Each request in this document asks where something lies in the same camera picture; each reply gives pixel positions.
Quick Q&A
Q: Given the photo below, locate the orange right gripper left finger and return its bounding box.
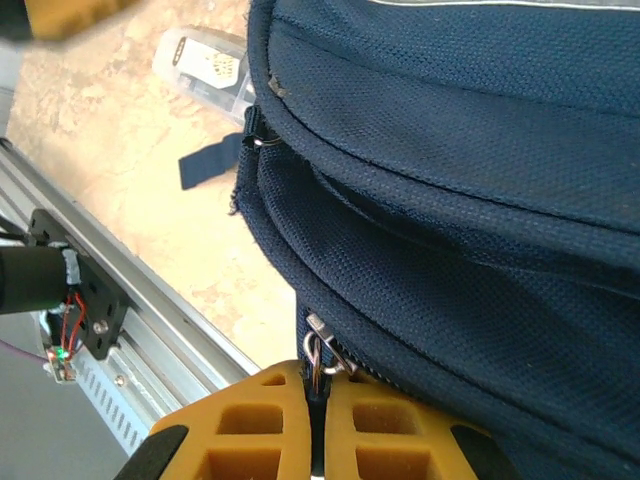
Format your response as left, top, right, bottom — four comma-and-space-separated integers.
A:
114, 359, 321, 480

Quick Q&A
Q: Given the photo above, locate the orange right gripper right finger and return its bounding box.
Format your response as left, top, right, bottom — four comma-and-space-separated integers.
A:
323, 372, 507, 480

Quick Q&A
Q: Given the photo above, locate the navy blue backpack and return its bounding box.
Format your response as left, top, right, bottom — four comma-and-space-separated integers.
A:
178, 0, 640, 480

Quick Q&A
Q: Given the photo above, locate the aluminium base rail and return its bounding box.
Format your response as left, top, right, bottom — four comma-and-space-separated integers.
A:
0, 138, 262, 454

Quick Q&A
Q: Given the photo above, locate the white slotted cable duct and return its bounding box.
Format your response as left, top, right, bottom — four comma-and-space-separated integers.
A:
74, 344, 169, 457

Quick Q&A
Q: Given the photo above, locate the small circuit board with wires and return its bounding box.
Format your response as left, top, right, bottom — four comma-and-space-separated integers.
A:
42, 344, 77, 386

